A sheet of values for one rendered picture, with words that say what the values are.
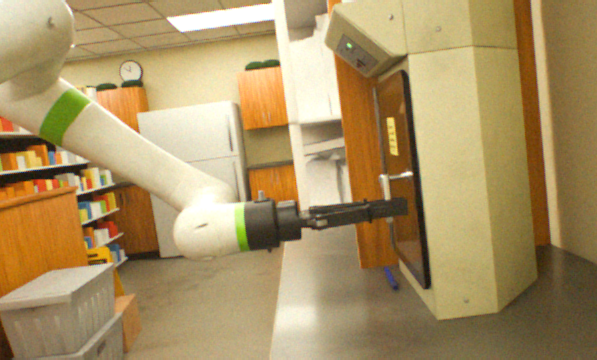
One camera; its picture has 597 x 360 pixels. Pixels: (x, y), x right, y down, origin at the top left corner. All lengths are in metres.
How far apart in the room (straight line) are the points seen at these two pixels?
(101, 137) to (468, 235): 0.70
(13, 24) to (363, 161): 0.78
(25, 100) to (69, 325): 1.95
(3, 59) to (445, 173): 0.72
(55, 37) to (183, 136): 5.01
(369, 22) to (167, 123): 5.17
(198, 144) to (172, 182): 4.86
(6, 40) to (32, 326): 2.21
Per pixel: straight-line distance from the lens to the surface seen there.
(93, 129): 0.99
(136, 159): 0.98
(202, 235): 0.86
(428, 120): 0.85
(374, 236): 1.23
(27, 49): 0.87
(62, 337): 2.87
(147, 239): 6.28
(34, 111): 1.01
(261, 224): 0.85
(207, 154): 5.81
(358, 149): 1.20
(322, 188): 2.23
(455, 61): 0.87
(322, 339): 0.88
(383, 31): 0.85
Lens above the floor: 1.30
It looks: 6 degrees down
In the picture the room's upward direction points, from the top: 8 degrees counter-clockwise
